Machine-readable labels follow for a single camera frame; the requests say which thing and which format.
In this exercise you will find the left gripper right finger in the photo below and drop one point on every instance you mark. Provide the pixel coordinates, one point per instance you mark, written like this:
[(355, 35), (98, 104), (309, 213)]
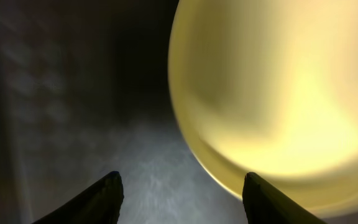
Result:
[(265, 204)]

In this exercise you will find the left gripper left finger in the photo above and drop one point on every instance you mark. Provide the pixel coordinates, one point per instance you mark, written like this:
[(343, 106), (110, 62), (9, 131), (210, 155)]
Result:
[(100, 203)]

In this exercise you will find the yellow plate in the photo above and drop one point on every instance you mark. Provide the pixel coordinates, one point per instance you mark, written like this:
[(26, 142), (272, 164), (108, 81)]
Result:
[(271, 87)]

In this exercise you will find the dark brown serving tray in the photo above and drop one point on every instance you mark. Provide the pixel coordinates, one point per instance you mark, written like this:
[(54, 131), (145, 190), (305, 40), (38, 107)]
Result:
[(84, 91)]

